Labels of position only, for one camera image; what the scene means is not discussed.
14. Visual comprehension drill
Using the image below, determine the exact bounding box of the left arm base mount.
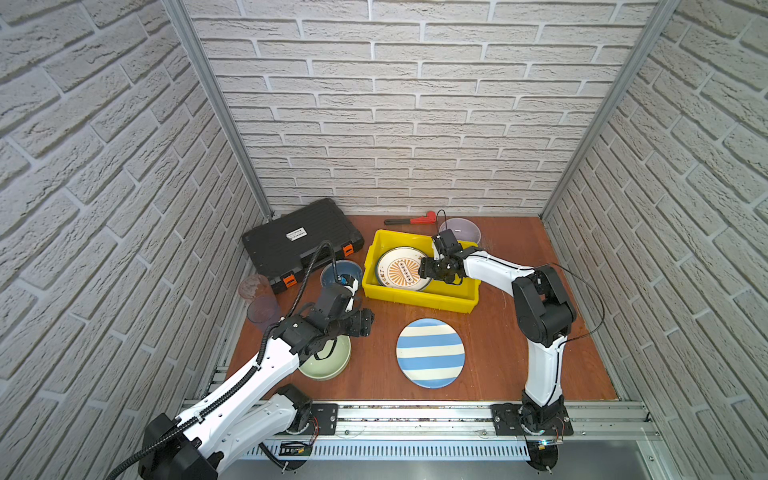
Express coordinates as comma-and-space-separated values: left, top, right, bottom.
277, 402, 339, 437

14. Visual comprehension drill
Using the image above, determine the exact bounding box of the pink translucent cup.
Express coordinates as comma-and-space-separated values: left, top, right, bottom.
237, 274, 273, 302

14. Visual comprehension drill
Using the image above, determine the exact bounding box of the black corrugated cable conduit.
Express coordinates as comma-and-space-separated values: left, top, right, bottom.
104, 241, 340, 480

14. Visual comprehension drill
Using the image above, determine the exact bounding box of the blue white striped plate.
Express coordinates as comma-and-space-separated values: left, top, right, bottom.
396, 318, 466, 389

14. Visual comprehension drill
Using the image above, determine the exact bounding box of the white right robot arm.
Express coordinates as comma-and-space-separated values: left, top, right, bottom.
419, 229, 576, 422

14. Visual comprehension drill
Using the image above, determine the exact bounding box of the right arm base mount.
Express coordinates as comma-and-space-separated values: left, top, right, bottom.
490, 401, 574, 437

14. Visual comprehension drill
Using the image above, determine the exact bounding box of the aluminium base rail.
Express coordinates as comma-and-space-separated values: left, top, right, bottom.
238, 401, 660, 465

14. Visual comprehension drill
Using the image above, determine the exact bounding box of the white plate orange sunburst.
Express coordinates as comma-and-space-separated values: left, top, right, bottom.
375, 247, 431, 291

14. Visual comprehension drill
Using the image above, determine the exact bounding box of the black plastic tool case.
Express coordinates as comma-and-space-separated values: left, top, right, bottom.
241, 198, 365, 294

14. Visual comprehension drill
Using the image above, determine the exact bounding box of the dark blue ceramic bowl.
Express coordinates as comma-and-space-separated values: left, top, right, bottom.
320, 260, 363, 287

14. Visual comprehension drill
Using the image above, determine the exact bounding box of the yellow plastic bin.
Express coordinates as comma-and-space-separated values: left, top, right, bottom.
362, 230, 480, 314

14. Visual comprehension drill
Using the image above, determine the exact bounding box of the blue translucent cup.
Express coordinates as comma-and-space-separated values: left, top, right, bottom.
246, 296, 282, 331

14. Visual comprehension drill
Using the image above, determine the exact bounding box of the red black pipe wrench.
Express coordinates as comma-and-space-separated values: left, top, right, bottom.
384, 211, 437, 226

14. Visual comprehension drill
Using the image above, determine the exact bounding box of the light green bowl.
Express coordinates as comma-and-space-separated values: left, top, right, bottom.
299, 336, 352, 381

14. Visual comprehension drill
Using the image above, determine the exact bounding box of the translucent purple bowl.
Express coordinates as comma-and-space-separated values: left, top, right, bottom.
438, 218, 482, 244

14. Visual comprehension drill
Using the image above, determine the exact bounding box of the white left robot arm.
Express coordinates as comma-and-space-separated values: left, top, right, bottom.
134, 275, 374, 479

